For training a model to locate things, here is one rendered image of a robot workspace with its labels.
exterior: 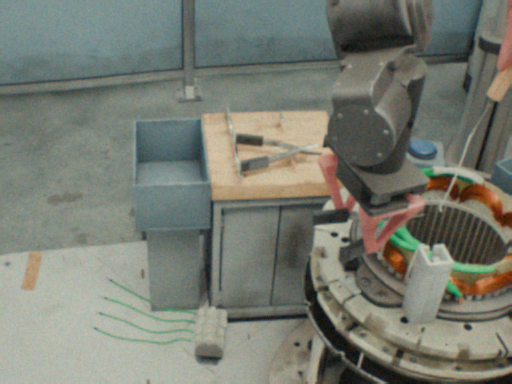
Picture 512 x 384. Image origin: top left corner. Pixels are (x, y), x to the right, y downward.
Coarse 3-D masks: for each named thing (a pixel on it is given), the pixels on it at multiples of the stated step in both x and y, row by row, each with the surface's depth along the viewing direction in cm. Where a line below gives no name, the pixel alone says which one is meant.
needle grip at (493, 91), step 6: (510, 66) 66; (498, 72) 67; (504, 72) 67; (510, 72) 66; (498, 78) 67; (504, 78) 67; (510, 78) 67; (492, 84) 68; (498, 84) 67; (504, 84) 67; (492, 90) 68; (498, 90) 68; (504, 90) 67; (492, 96) 68; (498, 96) 68
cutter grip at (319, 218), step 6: (330, 210) 74; (336, 210) 74; (342, 210) 74; (348, 210) 74; (318, 216) 73; (324, 216) 73; (330, 216) 73; (336, 216) 73; (342, 216) 74; (348, 216) 74; (312, 222) 74; (318, 222) 74; (324, 222) 74; (330, 222) 74; (336, 222) 74; (342, 222) 74
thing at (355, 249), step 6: (360, 240) 70; (348, 246) 69; (354, 246) 69; (360, 246) 70; (342, 252) 69; (348, 252) 69; (354, 252) 70; (360, 252) 70; (342, 258) 69; (348, 258) 70
